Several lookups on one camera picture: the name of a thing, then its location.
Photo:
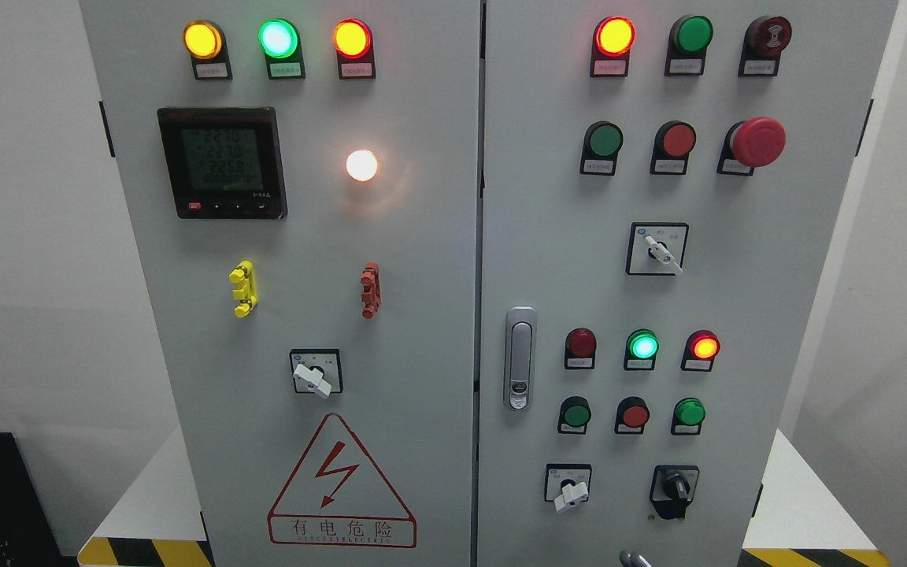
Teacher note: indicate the red terminal connector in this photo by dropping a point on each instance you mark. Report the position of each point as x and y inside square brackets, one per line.
[371, 291]

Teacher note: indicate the red indicator lamp lower left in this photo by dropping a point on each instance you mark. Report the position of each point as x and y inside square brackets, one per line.
[580, 347]

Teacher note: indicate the green indicator lamp lower middle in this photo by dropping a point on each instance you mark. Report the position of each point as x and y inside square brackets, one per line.
[641, 350]

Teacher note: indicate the yellow indicator lamp top left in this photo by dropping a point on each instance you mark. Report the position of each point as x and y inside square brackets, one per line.
[204, 41]

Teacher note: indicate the red indicator lamp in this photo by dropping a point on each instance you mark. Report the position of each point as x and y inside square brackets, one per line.
[611, 46]
[700, 351]
[580, 347]

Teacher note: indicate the green indicator lamp top left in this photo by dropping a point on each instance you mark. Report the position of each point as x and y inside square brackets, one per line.
[282, 48]

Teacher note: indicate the black selector knob switch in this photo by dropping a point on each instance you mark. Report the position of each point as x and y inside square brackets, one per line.
[672, 490]

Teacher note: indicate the red indicator lamp right top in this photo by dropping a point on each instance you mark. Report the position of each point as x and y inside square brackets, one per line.
[611, 46]

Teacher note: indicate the green push button upper row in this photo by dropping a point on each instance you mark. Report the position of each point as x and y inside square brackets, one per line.
[601, 146]

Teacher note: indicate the dark red buzzer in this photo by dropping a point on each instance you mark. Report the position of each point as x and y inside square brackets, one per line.
[764, 41]

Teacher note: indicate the lower white rotary switch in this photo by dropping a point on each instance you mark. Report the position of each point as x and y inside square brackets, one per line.
[567, 484]

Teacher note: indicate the white glowing indicator lamp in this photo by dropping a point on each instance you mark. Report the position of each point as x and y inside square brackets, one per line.
[362, 165]

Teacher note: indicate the red indicator lamp lower right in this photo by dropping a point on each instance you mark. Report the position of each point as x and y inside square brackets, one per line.
[700, 351]

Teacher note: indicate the red push button lower middle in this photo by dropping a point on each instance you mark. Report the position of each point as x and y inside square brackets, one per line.
[632, 415]

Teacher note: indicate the red electrical hazard warning sticker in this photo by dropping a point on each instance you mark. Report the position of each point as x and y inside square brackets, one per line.
[337, 495]

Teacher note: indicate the red-orange indicator lamp left door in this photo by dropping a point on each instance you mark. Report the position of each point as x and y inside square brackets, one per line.
[353, 42]

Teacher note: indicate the white platform with hazard stripes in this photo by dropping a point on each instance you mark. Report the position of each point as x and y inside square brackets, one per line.
[798, 522]

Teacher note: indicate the green push button lower right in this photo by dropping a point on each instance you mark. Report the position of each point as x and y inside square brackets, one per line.
[687, 417]

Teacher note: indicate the green indicator lamp right top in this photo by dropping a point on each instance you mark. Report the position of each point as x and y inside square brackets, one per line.
[687, 45]

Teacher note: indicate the silver door handle lock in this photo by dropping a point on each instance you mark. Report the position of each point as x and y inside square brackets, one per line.
[519, 349]

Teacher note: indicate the green indicator lamp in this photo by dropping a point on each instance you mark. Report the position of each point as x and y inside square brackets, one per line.
[687, 45]
[641, 350]
[282, 48]

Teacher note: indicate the red push button upper row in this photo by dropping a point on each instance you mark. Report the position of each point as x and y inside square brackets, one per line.
[672, 145]

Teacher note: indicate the grey electrical control cabinet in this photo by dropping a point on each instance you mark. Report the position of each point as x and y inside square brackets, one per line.
[477, 116]

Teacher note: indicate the red emergency stop mushroom button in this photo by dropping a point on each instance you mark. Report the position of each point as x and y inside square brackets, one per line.
[750, 144]

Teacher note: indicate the black digital power meter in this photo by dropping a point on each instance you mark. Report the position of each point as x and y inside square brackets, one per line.
[224, 162]

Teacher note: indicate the green push button lower left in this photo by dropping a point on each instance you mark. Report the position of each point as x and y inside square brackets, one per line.
[574, 416]

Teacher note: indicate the left door white rotary switch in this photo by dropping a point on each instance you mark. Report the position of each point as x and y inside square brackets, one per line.
[316, 371]

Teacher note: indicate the yellow terminal connector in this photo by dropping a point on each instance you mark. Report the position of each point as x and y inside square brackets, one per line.
[244, 291]

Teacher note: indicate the upper right white rotary switch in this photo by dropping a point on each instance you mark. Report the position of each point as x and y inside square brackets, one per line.
[656, 249]

